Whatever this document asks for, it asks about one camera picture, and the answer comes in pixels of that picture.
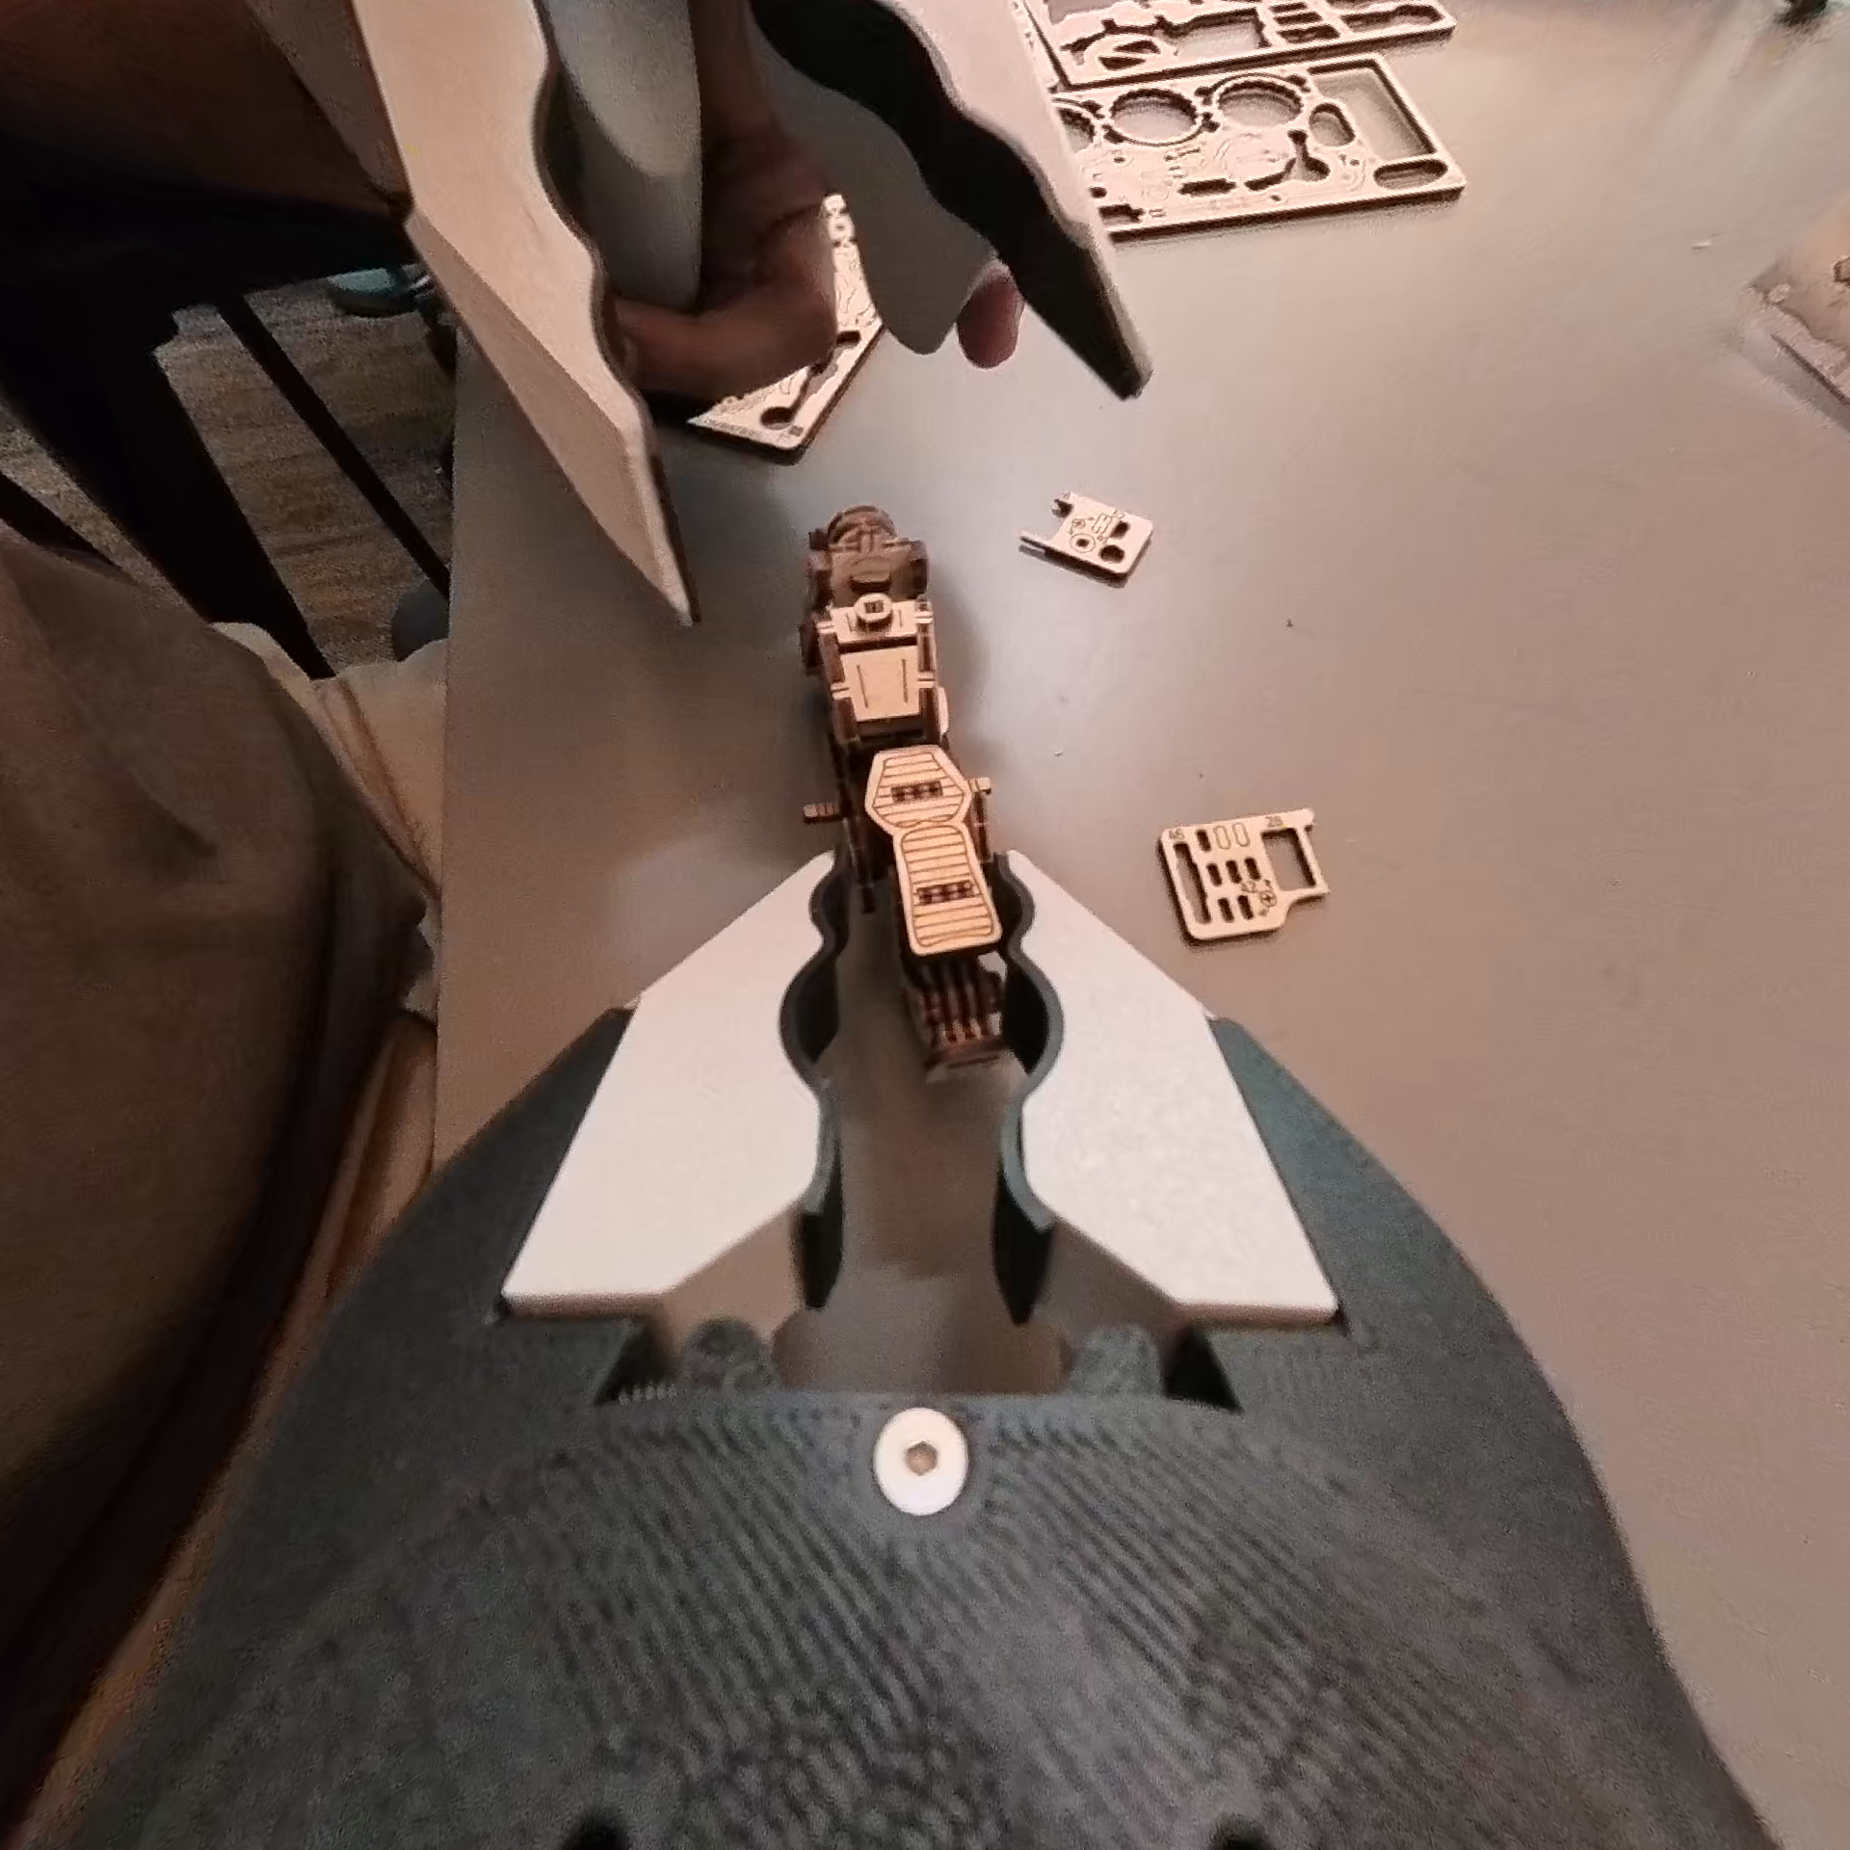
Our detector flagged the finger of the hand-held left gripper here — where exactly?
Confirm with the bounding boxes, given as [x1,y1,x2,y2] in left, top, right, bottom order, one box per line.
[355,0,704,626]
[760,0,1154,400]

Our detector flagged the wooden sheet at edge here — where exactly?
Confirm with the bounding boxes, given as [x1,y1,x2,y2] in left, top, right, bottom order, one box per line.
[1740,245,1850,409]

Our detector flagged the narrow wooden puzzle sheet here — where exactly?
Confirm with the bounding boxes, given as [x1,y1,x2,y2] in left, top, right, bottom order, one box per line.
[688,194,887,464]

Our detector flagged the grey desk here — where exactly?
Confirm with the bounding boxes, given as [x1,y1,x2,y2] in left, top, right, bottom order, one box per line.
[430,0,1850,1850]

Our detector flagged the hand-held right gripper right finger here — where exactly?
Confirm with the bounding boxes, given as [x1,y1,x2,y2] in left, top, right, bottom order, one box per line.
[996,848,1343,1334]

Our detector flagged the small slotted wooden puzzle sheet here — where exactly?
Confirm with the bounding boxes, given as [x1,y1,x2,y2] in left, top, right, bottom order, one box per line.
[1157,805,1330,945]

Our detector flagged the person's tan trousers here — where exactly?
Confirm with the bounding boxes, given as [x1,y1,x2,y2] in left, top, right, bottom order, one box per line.
[0,520,447,1753]

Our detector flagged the small notched wooden puzzle sheet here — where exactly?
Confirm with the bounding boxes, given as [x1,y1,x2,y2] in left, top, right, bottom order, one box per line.
[1020,489,1157,584]

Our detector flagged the large wooden puzzle sheet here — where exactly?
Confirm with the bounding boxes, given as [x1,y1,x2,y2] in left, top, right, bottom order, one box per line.
[1013,0,1460,92]
[1053,56,1469,243]

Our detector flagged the person's left hand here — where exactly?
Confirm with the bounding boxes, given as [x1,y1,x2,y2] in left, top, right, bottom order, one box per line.
[607,87,1025,395]

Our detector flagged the wooden model motorcycle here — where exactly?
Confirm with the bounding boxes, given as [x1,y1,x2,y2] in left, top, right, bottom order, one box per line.
[799,500,1045,1074]

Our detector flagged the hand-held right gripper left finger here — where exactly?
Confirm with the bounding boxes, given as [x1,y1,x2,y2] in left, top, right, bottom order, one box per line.
[501,848,847,1328]

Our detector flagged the black chair frame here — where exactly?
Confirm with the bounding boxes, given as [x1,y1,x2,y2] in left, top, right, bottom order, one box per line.
[0,275,453,680]

